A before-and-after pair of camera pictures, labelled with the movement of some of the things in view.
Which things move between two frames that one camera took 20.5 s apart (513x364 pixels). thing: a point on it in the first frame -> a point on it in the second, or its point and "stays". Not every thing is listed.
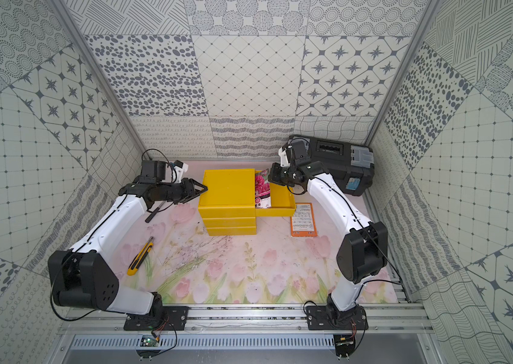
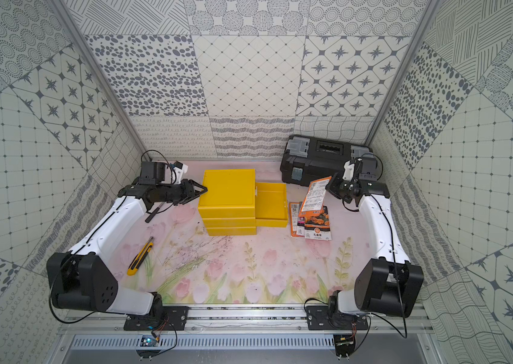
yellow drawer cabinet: (227, 202) stays
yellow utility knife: (140, 257) stays
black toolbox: (350, 167) stays
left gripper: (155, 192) stays
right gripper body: (282, 175) -> (341, 188)
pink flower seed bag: (262, 189) -> (300, 227)
